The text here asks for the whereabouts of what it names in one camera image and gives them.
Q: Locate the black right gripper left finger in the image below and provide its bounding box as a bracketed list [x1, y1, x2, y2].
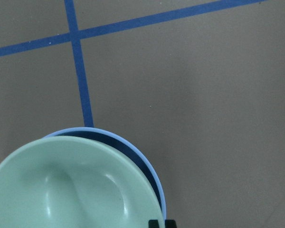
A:
[148, 219, 159, 228]

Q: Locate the blue bowl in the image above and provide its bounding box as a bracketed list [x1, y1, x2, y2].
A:
[45, 127, 167, 219]

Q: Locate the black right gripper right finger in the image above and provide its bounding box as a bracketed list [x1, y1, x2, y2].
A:
[165, 219, 177, 228]

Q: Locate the green bowl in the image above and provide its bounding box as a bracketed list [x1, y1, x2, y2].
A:
[0, 136, 165, 228]

